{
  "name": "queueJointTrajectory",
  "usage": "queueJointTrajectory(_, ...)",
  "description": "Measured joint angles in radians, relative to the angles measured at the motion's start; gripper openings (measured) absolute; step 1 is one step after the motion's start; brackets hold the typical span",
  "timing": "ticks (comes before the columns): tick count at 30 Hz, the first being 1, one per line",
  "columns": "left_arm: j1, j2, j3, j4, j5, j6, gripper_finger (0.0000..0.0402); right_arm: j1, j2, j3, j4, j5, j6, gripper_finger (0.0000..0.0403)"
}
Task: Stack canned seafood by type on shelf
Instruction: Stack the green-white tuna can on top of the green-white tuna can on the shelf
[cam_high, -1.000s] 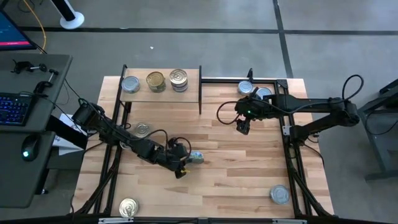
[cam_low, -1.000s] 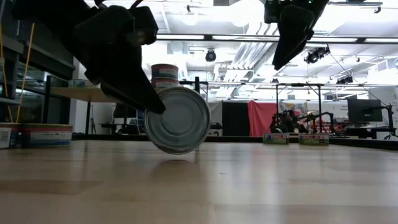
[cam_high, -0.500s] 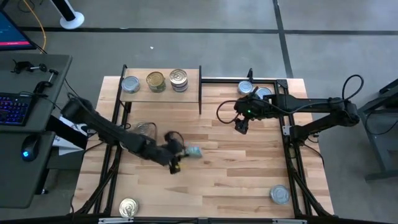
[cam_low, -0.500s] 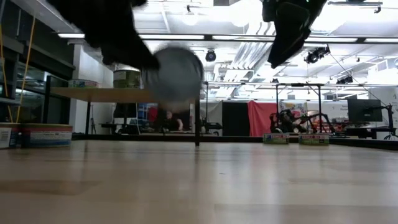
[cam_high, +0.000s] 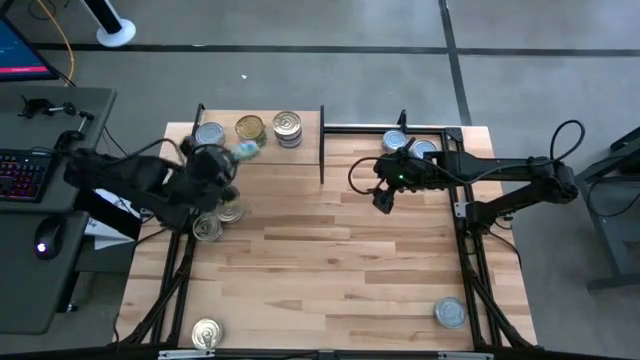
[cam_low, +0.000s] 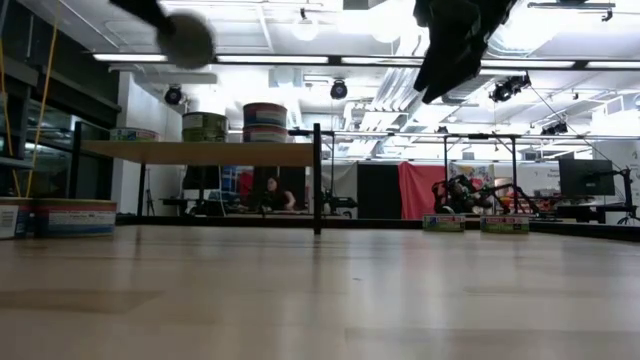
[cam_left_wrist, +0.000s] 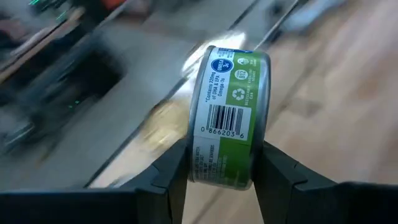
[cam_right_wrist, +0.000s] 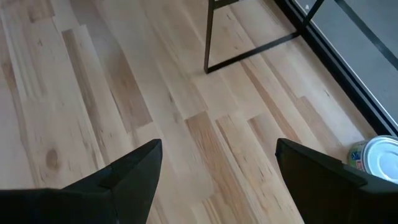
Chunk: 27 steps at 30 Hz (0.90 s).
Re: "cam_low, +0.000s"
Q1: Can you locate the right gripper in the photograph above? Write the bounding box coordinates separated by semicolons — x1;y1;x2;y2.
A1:
413;0;519;105

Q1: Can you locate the green label seafood can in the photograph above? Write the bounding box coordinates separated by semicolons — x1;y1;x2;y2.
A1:
479;214;530;235
422;214;466;233
182;111;230;130
182;127;229;143
110;127;161;143

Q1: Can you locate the wooden shelf with black legs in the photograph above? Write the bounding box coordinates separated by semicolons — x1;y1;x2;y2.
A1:
69;122;324;236

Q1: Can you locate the black track spotlight cluster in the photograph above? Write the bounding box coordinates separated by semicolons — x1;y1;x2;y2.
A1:
489;73;532;104

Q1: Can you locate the dark ceiling box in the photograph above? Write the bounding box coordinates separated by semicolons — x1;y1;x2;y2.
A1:
342;0;389;11

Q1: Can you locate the long ceiling light strip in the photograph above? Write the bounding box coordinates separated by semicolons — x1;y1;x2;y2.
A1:
92;52;640;70

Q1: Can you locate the red hanging cloth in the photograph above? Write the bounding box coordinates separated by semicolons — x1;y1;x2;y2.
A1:
398;160;449;220

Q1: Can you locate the black upright panel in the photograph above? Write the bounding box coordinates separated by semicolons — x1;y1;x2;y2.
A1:
357;160;400;220

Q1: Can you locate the black background screen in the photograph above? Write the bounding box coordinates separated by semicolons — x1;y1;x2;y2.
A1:
182;165;221;191

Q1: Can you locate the dark background computer monitor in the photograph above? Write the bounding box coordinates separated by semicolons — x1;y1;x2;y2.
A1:
558;158;616;197

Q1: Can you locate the grey side desk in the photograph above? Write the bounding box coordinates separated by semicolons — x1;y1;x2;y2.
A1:
0;155;36;170

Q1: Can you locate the cluttered black background desk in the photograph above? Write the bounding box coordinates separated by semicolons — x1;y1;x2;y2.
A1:
542;198;639;225

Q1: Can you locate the person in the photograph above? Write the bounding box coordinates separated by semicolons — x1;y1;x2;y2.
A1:
263;175;297;212

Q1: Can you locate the colourful wall poster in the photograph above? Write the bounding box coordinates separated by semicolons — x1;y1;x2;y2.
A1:
448;162;496;182

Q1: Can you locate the black background gantry frame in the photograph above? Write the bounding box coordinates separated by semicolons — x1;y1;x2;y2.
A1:
442;132;521;216

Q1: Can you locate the black ceiling rail fixture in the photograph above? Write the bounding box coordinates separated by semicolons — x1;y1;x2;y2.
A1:
527;1;616;22

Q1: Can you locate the yellow cable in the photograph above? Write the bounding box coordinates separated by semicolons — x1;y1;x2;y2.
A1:
0;0;60;197

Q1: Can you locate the black metal frame pole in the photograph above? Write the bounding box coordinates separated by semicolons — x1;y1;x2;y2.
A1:
114;213;640;242

